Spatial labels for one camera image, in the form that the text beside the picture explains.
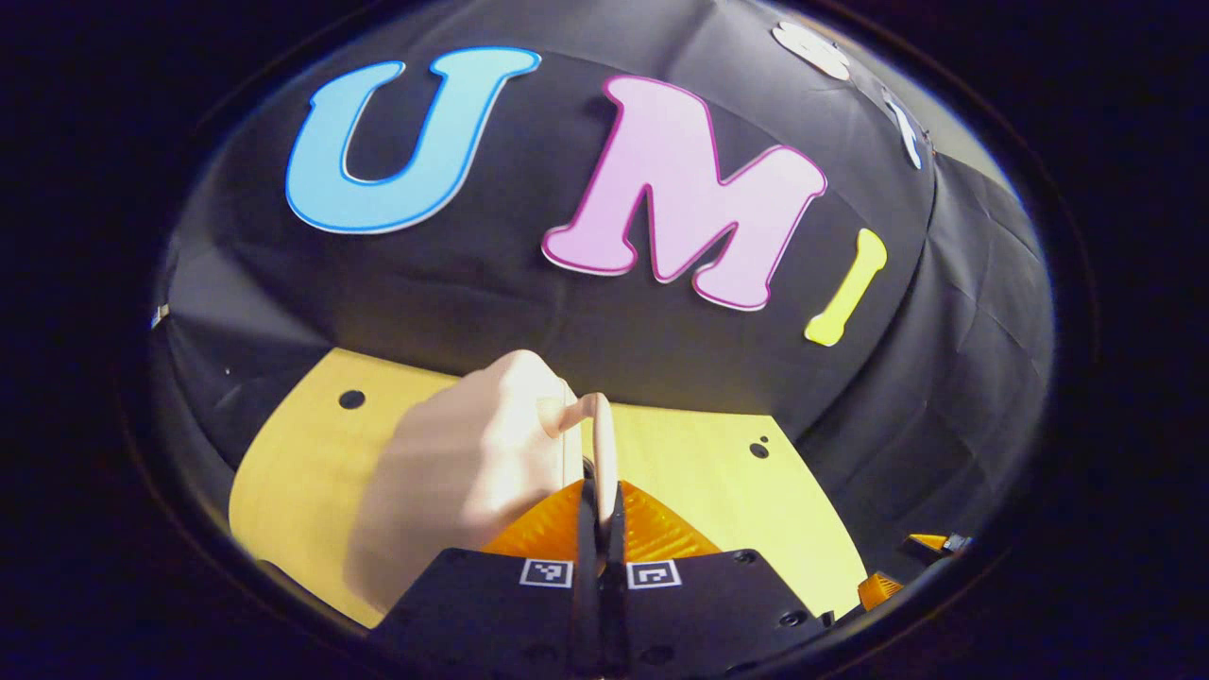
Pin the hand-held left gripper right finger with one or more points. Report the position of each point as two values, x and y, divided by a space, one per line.
616 604

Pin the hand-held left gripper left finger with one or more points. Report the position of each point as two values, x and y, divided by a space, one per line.
587 604

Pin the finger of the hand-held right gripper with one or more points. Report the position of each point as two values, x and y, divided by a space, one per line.
935 543
878 590

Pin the beige hard-shell suitcase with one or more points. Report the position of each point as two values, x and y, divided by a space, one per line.
472 463

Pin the black backdrop cloth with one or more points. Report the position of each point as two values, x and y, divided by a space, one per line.
529 293

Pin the silver clip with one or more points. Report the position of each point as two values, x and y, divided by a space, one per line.
159 315

